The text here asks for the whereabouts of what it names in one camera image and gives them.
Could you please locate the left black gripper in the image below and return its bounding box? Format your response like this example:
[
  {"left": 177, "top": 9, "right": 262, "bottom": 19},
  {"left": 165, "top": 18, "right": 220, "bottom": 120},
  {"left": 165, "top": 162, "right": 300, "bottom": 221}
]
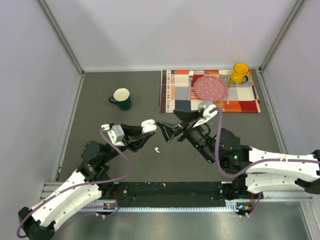
[{"left": 101, "top": 123, "right": 156, "bottom": 163}]

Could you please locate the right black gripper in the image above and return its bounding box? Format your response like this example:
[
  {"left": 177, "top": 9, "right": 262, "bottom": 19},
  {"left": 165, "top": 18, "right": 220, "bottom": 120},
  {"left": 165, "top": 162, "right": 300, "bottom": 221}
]
[{"left": 156, "top": 109, "right": 218, "bottom": 164}]

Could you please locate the small white earbud case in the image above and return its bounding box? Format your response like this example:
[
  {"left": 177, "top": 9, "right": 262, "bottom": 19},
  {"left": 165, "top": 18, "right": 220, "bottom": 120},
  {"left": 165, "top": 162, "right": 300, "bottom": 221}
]
[{"left": 141, "top": 119, "right": 157, "bottom": 133}]

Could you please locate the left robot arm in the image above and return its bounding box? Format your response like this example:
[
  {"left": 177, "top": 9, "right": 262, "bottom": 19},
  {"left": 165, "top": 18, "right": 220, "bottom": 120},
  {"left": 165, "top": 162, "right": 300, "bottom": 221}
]
[{"left": 16, "top": 119, "right": 157, "bottom": 240}]

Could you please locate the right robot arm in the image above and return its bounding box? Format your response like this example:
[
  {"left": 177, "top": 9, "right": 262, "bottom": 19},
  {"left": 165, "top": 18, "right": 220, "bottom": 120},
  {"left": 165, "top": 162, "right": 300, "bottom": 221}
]
[{"left": 156, "top": 105, "right": 320, "bottom": 200}]

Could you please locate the colourful patchwork placemat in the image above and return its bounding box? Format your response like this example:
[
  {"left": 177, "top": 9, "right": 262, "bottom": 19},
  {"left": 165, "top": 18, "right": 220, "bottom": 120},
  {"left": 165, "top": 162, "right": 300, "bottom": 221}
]
[{"left": 159, "top": 69, "right": 261, "bottom": 113}]

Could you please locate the dark green mug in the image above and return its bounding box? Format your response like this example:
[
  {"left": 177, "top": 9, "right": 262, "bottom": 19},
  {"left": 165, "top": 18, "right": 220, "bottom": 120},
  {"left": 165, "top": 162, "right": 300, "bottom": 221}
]
[{"left": 108, "top": 88, "right": 132, "bottom": 111}]

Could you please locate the pink polka dot plate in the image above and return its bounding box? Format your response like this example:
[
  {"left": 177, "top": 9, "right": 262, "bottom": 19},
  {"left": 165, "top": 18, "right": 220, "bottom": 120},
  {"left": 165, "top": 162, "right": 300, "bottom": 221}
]
[{"left": 193, "top": 75, "right": 228, "bottom": 102}]

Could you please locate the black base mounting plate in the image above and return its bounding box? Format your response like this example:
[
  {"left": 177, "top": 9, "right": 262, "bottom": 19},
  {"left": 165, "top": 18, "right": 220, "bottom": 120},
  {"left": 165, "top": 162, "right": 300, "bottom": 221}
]
[{"left": 99, "top": 181, "right": 265, "bottom": 208}]

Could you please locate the yellow mug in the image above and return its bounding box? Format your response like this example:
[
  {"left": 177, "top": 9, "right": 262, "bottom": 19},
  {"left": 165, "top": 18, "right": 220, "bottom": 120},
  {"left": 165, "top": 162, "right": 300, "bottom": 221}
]
[{"left": 230, "top": 62, "right": 250, "bottom": 84}]

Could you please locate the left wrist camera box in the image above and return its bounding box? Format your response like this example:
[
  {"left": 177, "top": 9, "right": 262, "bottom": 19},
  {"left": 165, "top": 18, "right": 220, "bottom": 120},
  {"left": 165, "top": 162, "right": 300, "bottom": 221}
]
[{"left": 100, "top": 123, "right": 125, "bottom": 147}]

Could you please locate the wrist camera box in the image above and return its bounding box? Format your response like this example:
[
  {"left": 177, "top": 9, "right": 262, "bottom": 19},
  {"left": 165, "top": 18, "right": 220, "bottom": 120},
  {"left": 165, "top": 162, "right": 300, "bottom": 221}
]
[
  {"left": 100, "top": 123, "right": 125, "bottom": 147},
  {"left": 193, "top": 101, "right": 218, "bottom": 128}
]

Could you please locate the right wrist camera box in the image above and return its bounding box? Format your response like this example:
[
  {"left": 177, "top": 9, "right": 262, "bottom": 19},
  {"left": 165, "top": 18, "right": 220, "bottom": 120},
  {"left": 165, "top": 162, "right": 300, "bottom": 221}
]
[{"left": 193, "top": 101, "right": 218, "bottom": 128}]

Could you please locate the pink handled fork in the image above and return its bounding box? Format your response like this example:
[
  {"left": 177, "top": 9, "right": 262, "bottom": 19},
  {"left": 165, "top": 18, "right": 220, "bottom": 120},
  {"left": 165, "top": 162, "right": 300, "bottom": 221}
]
[{"left": 187, "top": 70, "right": 194, "bottom": 101}]

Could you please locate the grey slotted cable duct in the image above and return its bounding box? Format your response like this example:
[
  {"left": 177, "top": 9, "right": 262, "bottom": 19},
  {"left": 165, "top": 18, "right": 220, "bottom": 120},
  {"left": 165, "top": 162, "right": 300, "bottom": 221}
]
[{"left": 79, "top": 200, "right": 242, "bottom": 213}]

